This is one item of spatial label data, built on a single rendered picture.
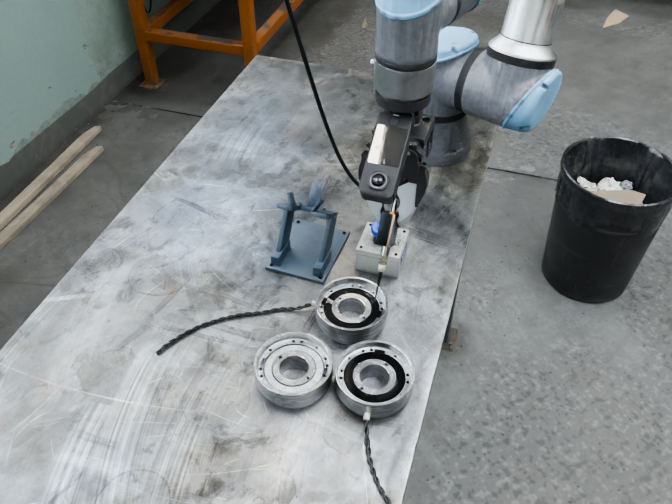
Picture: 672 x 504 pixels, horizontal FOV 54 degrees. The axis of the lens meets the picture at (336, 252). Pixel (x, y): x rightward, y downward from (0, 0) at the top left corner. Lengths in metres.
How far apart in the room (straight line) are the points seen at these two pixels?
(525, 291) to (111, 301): 1.47
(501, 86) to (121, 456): 0.80
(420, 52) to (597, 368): 1.44
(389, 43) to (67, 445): 0.63
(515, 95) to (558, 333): 1.11
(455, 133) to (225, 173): 0.44
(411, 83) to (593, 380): 1.39
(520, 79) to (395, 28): 0.42
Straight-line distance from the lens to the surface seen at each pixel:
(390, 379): 0.89
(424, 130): 0.89
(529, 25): 1.15
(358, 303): 0.98
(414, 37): 0.78
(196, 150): 1.35
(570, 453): 1.88
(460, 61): 1.20
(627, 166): 2.24
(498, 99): 1.17
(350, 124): 1.40
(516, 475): 1.81
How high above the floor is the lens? 1.55
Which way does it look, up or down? 43 degrees down
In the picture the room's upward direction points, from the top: straight up
